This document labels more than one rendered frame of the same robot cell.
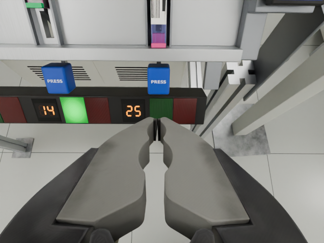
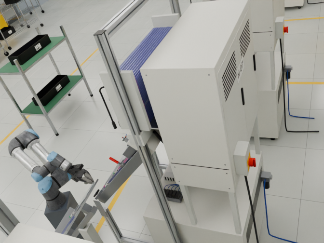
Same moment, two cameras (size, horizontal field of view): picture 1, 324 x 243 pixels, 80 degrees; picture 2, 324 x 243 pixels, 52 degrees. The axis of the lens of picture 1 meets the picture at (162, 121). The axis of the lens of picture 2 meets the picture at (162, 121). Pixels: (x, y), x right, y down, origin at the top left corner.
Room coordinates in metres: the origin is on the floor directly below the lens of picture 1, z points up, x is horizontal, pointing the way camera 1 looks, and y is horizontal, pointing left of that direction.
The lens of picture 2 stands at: (1.49, -1.09, 2.33)
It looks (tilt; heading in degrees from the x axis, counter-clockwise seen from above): 36 degrees down; 124
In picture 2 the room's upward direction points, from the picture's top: 17 degrees counter-clockwise
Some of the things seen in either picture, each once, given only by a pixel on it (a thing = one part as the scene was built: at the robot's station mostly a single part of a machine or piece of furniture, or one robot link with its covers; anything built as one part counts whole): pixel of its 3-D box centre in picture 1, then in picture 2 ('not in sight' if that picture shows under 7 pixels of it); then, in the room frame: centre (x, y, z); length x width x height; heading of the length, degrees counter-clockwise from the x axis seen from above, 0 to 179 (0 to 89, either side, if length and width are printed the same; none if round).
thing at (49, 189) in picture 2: not in sight; (48, 187); (-0.33, -0.09, 0.72); 0.13 x 0.12 x 0.14; 71
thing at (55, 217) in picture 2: not in sight; (71, 223); (-0.33, -0.09, 0.27); 0.18 x 0.18 x 0.55; 29
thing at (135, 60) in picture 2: not in sight; (151, 72); (0.63, 0.21, 1.52); 0.51 x 0.13 x 0.27; 92
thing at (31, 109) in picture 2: not in sight; (47, 80); (-1.86, 1.56, 0.55); 0.91 x 0.46 x 1.10; 92
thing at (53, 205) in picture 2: not in sight; (54, 197); (-0.33, -0.09, 0.60); 0.15 x 0.15 x 0.10
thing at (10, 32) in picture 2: not in sight; (4, 33); (-5.27, 3.82, 0.29); 0.40 x 0.30 x 0.14; 92
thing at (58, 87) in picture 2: not in sight; (51, 89); (-1.86, 1.56, 0.41); 0.57 x 0.17 x 0.11; 92
